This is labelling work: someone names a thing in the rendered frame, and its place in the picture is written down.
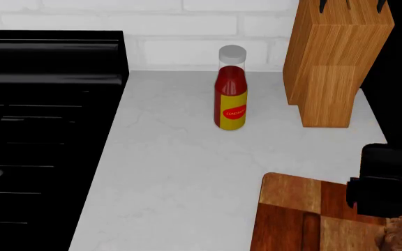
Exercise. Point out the brown slice of bread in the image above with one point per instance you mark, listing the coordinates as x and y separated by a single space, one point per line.
396 235

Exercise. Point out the red condiment bottle yellow label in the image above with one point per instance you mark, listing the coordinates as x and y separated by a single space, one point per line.
231 104

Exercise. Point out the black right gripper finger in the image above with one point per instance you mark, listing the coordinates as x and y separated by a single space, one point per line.
379 198

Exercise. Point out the wooden patchwork cutting board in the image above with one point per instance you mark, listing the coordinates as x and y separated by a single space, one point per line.
291 219

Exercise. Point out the wooden knife block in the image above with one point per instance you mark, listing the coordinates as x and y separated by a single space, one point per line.
330 73

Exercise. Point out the black kitchen stove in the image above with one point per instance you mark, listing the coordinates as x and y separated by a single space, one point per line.
40 130

